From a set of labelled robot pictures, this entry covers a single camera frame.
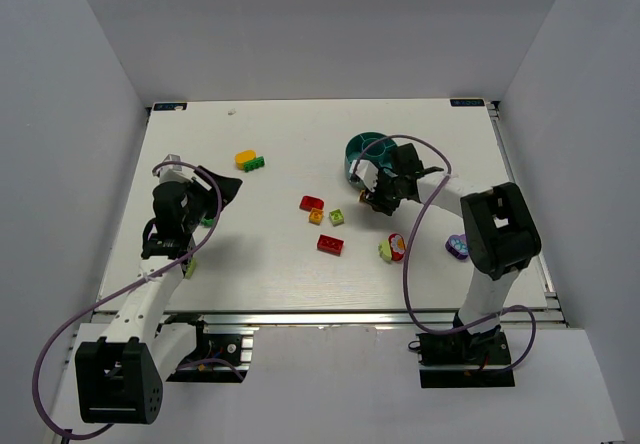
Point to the light green small lego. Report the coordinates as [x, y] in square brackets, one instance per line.
[336, 217]

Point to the left corner label sticker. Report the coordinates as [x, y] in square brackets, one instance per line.
[169, 106]

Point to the red flower lego piece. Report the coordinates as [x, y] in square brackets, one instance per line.
[397, 246]

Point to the green lego plate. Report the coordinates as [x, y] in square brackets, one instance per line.
[254, 164]

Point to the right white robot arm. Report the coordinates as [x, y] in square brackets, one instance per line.
[501, 235]

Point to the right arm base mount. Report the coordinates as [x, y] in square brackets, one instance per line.
[453, 362]

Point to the right corner label sticker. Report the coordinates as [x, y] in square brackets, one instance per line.
[458, 102]

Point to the teal round divided container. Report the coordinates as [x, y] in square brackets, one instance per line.
[377, 150]

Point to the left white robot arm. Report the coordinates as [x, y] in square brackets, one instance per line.
[120, 376]

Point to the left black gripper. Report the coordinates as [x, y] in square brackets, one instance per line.
[204, 192]

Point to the red curved lego brick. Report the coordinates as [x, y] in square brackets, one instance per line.
[308, 203]

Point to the red rectangular lego brick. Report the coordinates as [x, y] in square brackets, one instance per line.
[330, 245]

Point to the purple paw lego piece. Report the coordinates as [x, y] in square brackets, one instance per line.
[457, 246]

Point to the lime green lego brick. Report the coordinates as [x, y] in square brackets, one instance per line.
[189, 267]

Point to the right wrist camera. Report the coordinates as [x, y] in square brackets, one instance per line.
[363, 175]

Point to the yellow rounded lego brick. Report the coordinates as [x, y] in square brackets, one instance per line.
[243, 157]

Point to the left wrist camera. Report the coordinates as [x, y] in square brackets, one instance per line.
[171, 171]

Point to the corner label sticker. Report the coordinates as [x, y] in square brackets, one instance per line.
[458, 102]
[169, 106]

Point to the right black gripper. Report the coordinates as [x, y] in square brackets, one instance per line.
[388, 192]

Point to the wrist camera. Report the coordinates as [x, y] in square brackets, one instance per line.
[363, 175]
[171, 171]

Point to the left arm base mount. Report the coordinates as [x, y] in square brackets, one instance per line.
[217, 357]

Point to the small orange lego brick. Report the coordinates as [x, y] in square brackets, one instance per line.
[316, 216]

